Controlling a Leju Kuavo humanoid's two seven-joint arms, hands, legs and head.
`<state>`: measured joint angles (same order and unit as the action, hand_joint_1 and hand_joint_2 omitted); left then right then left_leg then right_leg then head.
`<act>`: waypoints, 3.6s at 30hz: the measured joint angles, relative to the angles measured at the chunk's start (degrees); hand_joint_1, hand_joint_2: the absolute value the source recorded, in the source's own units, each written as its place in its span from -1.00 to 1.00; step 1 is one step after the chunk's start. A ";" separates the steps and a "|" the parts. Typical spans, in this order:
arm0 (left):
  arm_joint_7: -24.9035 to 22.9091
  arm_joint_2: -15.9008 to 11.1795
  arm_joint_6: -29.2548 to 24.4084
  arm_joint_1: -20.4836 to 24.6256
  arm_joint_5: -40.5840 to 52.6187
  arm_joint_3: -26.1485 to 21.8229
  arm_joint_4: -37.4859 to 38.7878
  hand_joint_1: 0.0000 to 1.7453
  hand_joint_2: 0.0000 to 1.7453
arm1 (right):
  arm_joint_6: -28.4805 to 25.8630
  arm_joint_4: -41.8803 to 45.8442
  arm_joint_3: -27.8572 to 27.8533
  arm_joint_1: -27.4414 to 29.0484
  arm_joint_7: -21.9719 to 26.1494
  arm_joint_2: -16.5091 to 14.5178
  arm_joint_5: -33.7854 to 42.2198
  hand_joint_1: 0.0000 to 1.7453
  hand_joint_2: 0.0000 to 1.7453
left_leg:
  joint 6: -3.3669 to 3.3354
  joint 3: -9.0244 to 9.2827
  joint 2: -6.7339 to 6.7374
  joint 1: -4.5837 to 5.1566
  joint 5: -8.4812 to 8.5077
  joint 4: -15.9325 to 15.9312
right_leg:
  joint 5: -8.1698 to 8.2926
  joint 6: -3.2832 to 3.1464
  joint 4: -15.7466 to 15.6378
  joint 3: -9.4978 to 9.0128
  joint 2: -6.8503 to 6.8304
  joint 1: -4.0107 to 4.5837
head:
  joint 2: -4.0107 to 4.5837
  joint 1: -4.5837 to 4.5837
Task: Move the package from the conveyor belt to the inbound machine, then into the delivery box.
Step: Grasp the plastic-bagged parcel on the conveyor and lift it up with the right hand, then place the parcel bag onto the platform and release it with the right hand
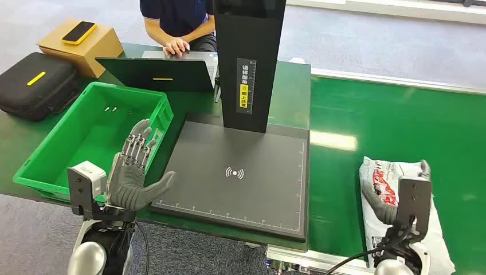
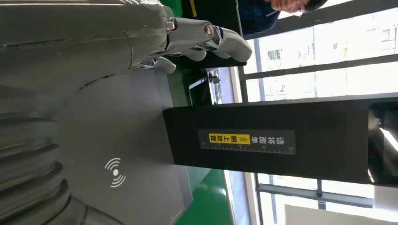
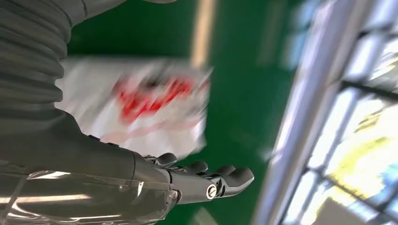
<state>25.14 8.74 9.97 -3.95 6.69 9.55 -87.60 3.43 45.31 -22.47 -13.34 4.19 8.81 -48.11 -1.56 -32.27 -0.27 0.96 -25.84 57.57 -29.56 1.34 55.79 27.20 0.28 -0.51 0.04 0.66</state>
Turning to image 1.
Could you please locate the phone in yellow case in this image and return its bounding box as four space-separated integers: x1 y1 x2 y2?
61 21 97 46

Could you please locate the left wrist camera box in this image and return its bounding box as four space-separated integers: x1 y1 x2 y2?
67 160 107 221

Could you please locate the yellow and black machine label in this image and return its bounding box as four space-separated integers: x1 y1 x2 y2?
236 57 257 115

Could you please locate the aluminium conveyor frame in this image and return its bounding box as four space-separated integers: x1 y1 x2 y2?
265 245 377 275

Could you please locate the dark laptop computer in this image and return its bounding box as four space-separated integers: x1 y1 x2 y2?
95 50 219 93

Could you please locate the black zippered carrying case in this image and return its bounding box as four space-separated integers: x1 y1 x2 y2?
0 52 81 122

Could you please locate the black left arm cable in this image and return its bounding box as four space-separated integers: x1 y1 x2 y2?
134 222 150 275

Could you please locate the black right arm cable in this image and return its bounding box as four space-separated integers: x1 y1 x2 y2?
324 246 384 275

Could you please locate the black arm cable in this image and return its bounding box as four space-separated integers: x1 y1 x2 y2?
134 222 150 275
324 246 384 275

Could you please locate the green plastic crate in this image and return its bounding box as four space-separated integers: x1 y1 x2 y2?
12 81 175 204

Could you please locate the black inbound scanner machine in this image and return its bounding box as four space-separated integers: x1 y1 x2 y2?
150 0 310 243

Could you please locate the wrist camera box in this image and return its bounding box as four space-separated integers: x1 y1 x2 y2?
397 176 433 243
67 160 107 221

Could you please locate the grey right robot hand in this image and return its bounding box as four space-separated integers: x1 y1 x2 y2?
362 159 433 225

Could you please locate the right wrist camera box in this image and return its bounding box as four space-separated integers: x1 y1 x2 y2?
397 176 433 243

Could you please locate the white conveyor side rail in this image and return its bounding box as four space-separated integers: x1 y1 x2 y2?
311 67 486 96

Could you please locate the white printed poly mailer package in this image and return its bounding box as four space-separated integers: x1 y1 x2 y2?
359 156 456 275

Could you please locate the person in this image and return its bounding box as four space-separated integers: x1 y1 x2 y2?
139 0 218 57

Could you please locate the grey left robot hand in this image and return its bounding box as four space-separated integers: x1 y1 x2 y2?
106 119 177 212

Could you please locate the green conveyor belt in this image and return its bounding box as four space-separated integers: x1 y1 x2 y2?
308 76 486 275

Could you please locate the person's right hand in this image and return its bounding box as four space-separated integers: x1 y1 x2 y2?
163 38 191 57

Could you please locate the brown cardboard box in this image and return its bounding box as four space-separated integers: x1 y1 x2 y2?
37 18 124 79

